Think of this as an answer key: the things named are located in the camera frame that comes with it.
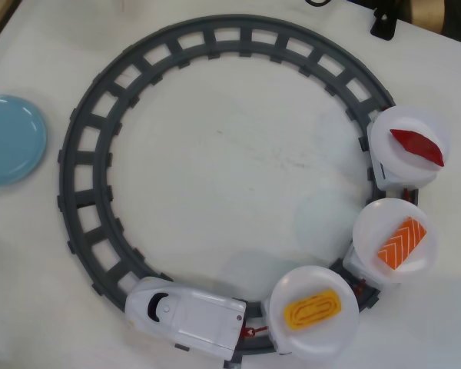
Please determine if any yellow egg toy sushi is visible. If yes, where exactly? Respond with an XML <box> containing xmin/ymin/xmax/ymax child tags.
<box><xmin>283</xmin><ymin>288</ymin><xmax>343</xmax><ymax>331</ymax></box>

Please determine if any white plate with tuna sushi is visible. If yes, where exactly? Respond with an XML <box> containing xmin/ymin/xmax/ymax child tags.
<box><xmin>370</xmin><ymin>105</ymin><xmax>453</xmax><ymax>185</ymax></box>

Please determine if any grey circular toy rail track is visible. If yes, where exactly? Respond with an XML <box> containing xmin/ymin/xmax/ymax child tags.
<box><xmin>56</xmin><ymin>14</ymin><xmax>422</xmax><ymax>363</ymax></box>

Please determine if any white plate with salmon sushi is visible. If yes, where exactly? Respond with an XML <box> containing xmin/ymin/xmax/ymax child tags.
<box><xmin>352</xmin><ymin>198</ymin><xmax>439</xmax><ymax>284</ymax></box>

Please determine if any white toy Shinkansen locomotive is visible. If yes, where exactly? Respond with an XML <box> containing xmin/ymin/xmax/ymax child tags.
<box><xmin>124</xmin><ymin>276</ymin><xmax>248</xmax><ymax>361</ymax></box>

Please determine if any red tuna toy sushi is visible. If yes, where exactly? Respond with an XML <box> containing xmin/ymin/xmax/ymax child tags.
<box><xmin>390</xmin><ymin>128</ymin><xmax>445</xmax><ymax>168</ymax></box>

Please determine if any orange salmon toy sushi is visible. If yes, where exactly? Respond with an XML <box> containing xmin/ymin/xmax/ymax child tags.
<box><xmin>376</xmin><ymin>217</ymin><xmax>428</xmax><ymax>271</ymax></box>

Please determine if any black table clamp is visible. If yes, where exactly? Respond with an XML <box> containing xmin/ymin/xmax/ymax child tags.
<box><xmin>370</xmin><ymin>7</ymin><xmax>398</xmax><ymax>42</ymax></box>

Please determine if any blue round dish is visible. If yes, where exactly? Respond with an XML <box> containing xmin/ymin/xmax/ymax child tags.
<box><xmin>0</xmin><ymin>94</ymin><xmax>49</xmax><ymax>188</ymax></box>

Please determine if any white toy train wagon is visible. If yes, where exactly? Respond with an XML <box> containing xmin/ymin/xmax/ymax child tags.
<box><xmin>262</xmin><ymin>298</ymin><xmax>294</xmax><ymax>355</ymax></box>
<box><xmin>343</xmin><ymin>245</ymin><xmax>403</xmax><ymax>290</ymax></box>
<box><xmin>366</xmin><ymin>115</ymin><xmax>422</xmax><ymax>191</ymax></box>

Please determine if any white plate for egg sushi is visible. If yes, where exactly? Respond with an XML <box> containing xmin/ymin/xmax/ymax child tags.
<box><xmin>268</xmin><ymin>265</ymin><xmax>360</xmax><ymax>360</ymax></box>

